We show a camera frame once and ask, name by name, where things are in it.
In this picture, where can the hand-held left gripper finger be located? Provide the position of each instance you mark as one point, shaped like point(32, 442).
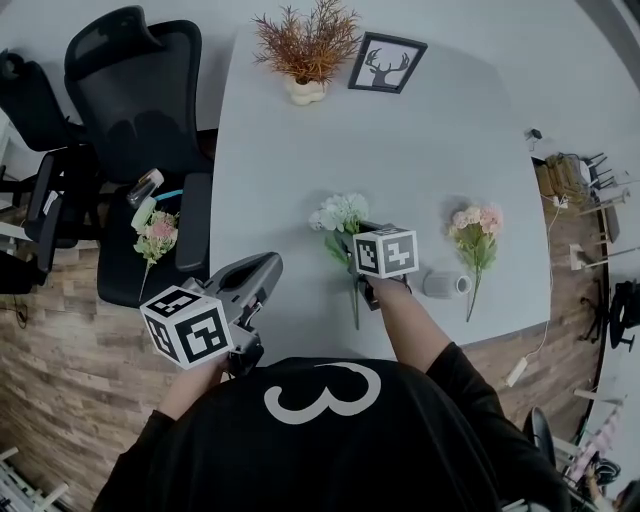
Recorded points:
point(237, 267)
point(267, 285)

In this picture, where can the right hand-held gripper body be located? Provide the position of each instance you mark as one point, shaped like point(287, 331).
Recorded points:
point(385, 255)

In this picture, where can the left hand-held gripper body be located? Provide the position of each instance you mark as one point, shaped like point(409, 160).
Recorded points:
point(187, 327)

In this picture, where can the white flower bouquet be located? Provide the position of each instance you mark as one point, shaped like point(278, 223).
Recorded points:
point(342, 207)

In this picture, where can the white ribbed vase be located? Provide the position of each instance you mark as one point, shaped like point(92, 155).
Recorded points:
point(440, 285)

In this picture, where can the pink flower bouquet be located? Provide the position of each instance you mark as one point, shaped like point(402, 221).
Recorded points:
point(475, 240)

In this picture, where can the person's left forearm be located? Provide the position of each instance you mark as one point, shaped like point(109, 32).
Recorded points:
point(187, 390)

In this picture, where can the person's right forearm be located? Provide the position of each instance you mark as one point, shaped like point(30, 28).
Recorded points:
point(410, 325)

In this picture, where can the clear bottle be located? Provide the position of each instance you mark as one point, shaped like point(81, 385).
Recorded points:
point(145, 187)

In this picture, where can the black framed deer picture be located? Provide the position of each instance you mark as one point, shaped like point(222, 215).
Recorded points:
point(387, 62)

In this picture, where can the person's black printed shirt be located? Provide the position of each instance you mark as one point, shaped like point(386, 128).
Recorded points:
point(325, 450)

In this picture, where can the white power strip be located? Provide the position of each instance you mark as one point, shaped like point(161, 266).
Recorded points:
point(517, 372)

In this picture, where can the white plug adapter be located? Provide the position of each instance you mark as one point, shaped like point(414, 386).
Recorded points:
point(561, 201)

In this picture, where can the black charger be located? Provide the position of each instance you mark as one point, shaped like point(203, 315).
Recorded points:
point(534, 134)

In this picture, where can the tan bundle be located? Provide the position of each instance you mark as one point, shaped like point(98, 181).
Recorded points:
point(560, 180)

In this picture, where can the white block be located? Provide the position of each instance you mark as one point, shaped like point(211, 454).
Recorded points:
point(580, 257)

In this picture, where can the orange plant in cream pot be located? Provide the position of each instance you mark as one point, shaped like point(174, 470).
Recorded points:
point(305, 45)

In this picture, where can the black mesh office chair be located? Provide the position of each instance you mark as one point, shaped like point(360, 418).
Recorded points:
point(135, 100)
point(30, 110)

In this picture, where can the white router with black antennas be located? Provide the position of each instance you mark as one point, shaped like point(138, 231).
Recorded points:
point(590, 172)

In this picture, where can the white rack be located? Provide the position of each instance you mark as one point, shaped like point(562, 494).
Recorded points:
point(20, 487)

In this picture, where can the black chair base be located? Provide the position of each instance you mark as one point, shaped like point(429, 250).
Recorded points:
point(620, 315)

